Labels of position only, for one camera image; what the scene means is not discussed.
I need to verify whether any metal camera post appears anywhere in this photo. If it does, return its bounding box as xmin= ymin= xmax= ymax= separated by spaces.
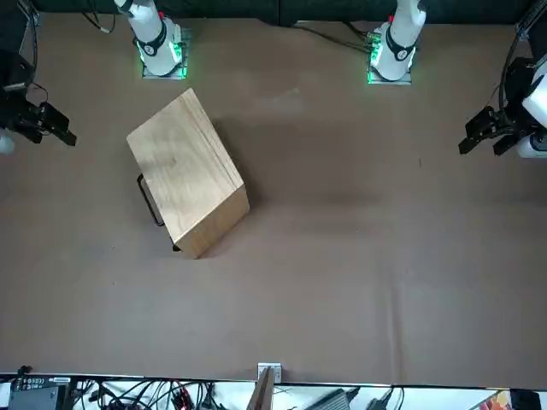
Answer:
xmin=247 ymin=361 xmax=284 ymax=410

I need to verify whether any black power adapter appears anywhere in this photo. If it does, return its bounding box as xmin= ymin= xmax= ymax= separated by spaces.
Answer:
xmin=366 ymin=386 xmax=406 ymax=410

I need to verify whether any black base cable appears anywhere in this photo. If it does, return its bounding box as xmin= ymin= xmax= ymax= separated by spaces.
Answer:
xmin=292 ymin=20 xmax=375 ymax=55

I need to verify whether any black arm cable white tag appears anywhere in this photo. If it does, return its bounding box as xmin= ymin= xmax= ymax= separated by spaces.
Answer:
xmin=79 ymin=9 xmax=118 ymax=35

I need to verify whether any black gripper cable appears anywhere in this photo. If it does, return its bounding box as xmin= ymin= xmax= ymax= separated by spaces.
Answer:
xmin=497 ymin=0 xmax=547 ymax=113

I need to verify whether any colourful printed card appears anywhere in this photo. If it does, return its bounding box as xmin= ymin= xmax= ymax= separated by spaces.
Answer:
xmin=472 ymin=389 xmax=513 ymax=410

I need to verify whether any black drawer handle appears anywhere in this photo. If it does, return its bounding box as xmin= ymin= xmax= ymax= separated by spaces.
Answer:
xmin=136 ymin=173 xmax=166 ymax=227

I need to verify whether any grey metal frame bar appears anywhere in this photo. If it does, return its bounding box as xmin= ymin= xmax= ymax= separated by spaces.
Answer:
xmin=514 ymin=0 xmax=547 ymax=40
xmin=15 ymin=0 xmax=43 ymax=27

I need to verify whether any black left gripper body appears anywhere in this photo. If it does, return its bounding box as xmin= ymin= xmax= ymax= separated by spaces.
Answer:
xmin=489 ymin=57 xmax=536 ymax=140

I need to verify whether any wooden drawer box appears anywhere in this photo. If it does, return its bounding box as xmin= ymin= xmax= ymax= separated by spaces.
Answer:
xmin=126 ymin=87 xmax=251 ymax=261

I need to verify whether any grey power adapter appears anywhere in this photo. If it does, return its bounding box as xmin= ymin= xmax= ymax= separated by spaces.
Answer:
xmin=305 ymin=386 xmax=359 ymax=410

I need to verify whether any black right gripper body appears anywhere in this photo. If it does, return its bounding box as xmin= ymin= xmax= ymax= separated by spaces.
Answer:
xmin=0 ymin=48 xmax=51 ymax=140

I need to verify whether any black box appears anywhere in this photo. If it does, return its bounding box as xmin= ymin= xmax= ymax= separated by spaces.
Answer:
xmin=510 ymin=389 xmax=543 ymax=410

